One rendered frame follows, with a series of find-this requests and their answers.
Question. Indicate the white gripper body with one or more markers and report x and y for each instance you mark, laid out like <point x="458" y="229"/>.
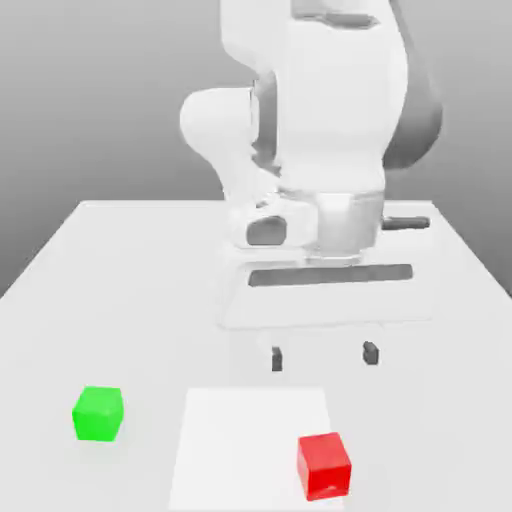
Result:
<point x="324" y="304"/>

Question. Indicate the small red cube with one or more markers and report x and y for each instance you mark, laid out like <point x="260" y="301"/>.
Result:
<point x="324" y="466"/>

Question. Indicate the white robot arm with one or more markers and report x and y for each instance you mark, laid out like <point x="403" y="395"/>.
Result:
<point x="336" y="120"/>

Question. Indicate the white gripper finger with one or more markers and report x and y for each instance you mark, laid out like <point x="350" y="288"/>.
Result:
<point x="370" y="353"/>
<point x="276" y="358"/>

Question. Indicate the small green cube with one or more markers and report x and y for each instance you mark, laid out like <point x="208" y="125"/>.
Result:
<point x="97" y="414"/>

